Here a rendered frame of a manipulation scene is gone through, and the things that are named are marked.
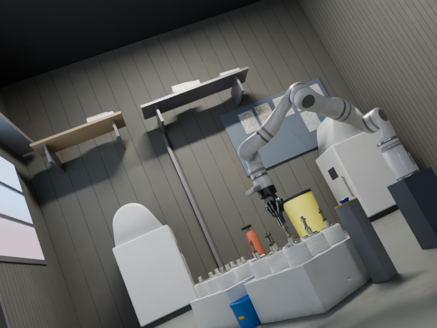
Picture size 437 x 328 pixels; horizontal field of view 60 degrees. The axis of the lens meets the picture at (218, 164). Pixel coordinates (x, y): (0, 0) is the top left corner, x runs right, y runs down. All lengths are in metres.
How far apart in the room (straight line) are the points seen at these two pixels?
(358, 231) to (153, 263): 2.74
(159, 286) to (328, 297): 2.67
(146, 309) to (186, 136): 2.22
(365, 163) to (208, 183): 1.89
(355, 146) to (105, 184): 3.03
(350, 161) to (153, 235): 2.30
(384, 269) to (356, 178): 2.96
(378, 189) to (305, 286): 3.15
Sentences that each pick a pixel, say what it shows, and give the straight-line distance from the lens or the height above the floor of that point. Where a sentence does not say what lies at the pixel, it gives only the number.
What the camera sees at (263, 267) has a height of 0.21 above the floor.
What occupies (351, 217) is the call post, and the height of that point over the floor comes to 0.26.
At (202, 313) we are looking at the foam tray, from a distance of 2.15.
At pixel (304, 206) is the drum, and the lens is 4.39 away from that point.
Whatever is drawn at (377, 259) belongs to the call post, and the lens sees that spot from 1.56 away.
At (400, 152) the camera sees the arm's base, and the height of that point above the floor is 0.41.
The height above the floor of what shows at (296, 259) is 0.20.
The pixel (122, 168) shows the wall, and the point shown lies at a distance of 4.96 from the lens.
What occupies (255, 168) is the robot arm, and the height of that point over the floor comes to 0.59.
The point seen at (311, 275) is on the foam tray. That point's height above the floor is 0.13.
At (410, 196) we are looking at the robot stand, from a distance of 1.75.
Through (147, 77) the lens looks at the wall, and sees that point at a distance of 5.42.
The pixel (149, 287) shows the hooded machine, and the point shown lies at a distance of 3.99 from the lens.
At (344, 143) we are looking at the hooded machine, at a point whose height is 0.90.
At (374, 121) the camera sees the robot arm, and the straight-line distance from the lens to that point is 1.80.
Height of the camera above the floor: 0.32
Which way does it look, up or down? 13 degrees up
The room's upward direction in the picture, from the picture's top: 25 degrees counter-clockwise
